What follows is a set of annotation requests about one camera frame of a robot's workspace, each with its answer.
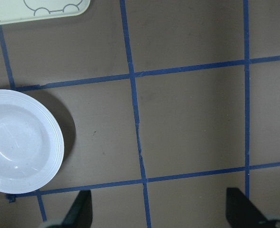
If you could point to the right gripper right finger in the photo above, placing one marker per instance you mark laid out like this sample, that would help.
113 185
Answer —
240 212

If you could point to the cream bear tray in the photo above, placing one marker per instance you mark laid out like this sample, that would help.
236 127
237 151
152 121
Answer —
16 11

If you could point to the brown paper table cover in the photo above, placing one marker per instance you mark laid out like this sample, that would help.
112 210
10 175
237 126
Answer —
163 105

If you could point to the white round plate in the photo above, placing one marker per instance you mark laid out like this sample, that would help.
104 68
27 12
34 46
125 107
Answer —
31 143

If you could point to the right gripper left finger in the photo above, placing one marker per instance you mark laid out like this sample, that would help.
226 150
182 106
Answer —
80 215

